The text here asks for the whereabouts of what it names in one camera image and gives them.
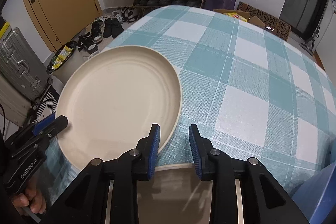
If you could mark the person's left hand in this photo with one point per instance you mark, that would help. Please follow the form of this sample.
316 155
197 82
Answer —
31 197

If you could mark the blue bowl right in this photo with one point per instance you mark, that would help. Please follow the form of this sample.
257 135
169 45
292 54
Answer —
316 197

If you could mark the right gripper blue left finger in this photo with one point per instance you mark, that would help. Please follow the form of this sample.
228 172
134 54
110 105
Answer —
106 191

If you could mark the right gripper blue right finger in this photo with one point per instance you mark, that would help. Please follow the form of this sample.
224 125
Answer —
264 200

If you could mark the silver suitcase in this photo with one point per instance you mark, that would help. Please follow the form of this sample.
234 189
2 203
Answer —
26 76

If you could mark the white trash bin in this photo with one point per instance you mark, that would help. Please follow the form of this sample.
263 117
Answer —
65 62

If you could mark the large cream plate front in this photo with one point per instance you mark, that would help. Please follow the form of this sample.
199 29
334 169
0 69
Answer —
112 100

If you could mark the teal checkered tablecloth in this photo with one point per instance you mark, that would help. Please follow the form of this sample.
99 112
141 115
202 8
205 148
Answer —
251 93

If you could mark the yellow snack bag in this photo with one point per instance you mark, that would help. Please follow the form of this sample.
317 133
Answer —
236 16

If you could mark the open cardboard box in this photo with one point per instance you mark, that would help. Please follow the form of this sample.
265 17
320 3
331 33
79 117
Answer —
244 16

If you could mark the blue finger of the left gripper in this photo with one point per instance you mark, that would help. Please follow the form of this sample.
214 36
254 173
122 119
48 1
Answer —
58 125
40 126

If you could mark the vacuum cleaner head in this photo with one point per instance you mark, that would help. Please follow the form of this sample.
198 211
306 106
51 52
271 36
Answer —
308 44

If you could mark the patterned cardboard box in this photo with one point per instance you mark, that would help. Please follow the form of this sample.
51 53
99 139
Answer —
272 24

